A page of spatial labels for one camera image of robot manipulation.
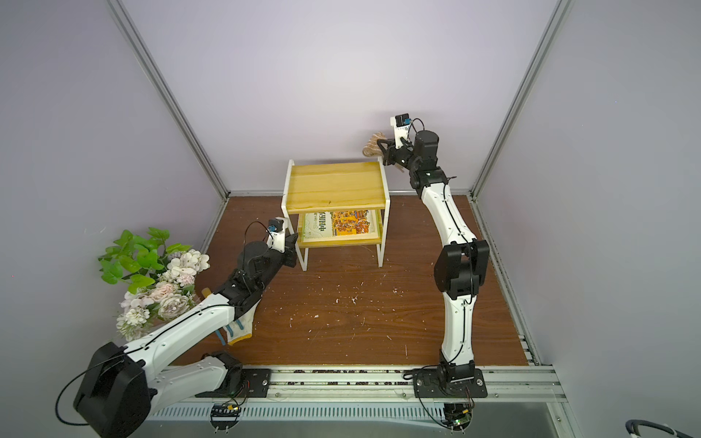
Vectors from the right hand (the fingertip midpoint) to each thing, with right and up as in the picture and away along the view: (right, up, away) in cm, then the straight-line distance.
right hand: (387, 133), depth 83 cm
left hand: (-28, -31, -3) cm, 42 cm away
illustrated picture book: (-15, -28, +5) cm, 32 cm away
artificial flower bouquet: (-57, -41, -19) cm, 72 cm away
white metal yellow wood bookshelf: (-15, -23, -10) cm, 29 cm away
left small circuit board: (-45, -80, -11) cm, 93 cm away
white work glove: (-45, -60, -1) cm, 76 cm away
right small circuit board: (+18, -79, -12) cm, 82 cm away
